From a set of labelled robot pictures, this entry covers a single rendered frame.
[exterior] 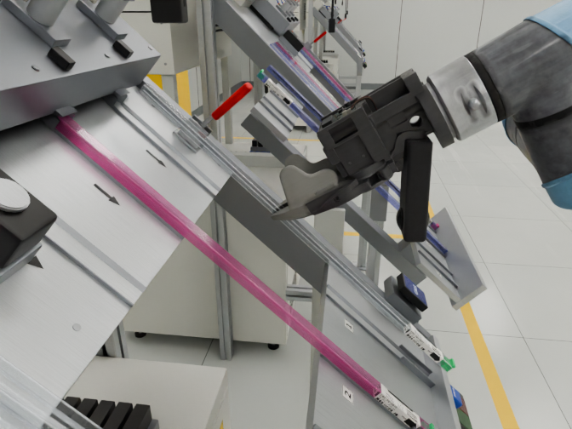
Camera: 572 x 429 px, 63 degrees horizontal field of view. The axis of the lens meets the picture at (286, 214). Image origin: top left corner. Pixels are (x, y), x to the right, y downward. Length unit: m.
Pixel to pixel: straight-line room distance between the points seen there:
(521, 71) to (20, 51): 0.42
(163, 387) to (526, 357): 1.48
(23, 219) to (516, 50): 0.42
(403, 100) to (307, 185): 0.13
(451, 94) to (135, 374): 0.64
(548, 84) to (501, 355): 1.56
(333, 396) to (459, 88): 0.31
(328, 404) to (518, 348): 1.61
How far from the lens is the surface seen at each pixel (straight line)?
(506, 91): 0.49
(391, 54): 8.04
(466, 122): 0.49
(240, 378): 1.72
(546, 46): 0.49
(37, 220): 0.30
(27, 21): 0.46
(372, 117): 0.49
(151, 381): 0.83
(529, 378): 1.91
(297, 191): 0.51
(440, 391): 0.66
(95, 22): 0.55
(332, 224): 0.92
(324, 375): 0.48
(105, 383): 0.85
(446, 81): 0.49
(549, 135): 0.51
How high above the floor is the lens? 1.17
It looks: 23 degrees down
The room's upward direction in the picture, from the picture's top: straight up
